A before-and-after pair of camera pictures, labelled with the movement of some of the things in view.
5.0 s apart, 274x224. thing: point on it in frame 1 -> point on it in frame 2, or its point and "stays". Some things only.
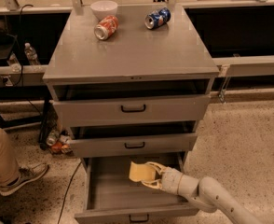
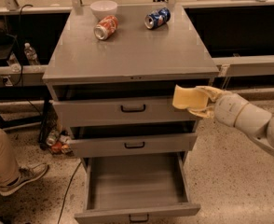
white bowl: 103,8 stays
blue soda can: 157,19 stays
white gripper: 170,180 -> 229,108
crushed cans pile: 59,142 stays
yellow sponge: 143,173 -> 189,98
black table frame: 17,93 stays
